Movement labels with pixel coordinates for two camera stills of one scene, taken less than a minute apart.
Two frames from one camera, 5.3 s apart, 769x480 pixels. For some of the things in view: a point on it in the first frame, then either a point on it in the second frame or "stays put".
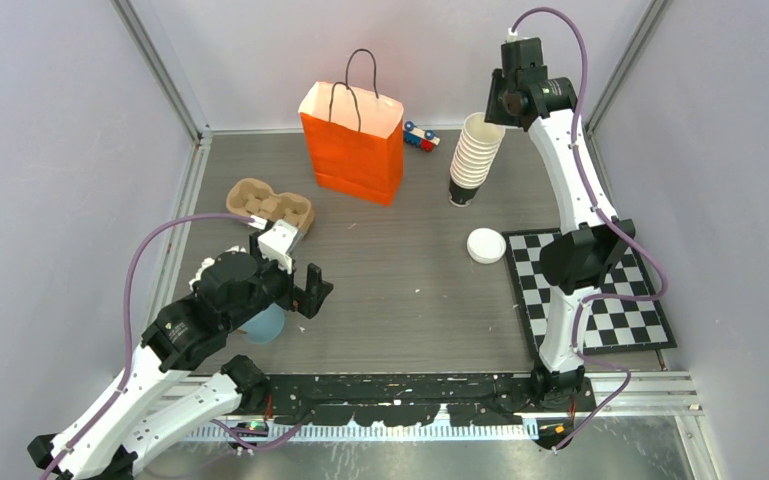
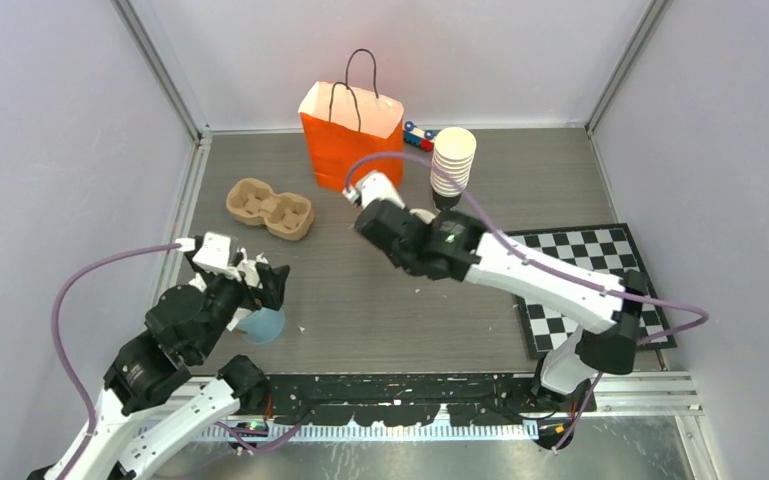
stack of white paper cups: x=477 y=149 → x=454 y=148
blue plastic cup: x=266 y=327 stays put
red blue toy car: x=425 y=139 stays put
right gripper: x=494 y=113 → x=391 y=257
